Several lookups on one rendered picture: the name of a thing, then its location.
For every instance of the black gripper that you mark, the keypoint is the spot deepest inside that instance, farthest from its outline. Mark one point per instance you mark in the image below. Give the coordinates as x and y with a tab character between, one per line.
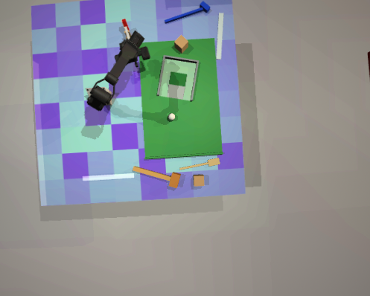
144	52

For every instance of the tan cube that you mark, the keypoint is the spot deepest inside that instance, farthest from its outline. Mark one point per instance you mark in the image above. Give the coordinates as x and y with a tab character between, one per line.
181	44
199	180

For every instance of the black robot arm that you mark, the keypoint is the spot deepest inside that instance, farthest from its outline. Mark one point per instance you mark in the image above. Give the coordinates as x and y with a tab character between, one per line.
129	49

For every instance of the pale grey flat bar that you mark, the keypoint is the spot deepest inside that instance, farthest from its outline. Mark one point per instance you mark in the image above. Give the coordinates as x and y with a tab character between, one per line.
219	35

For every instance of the orange mallet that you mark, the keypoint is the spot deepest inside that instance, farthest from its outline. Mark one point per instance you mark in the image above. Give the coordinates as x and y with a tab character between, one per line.
174	179

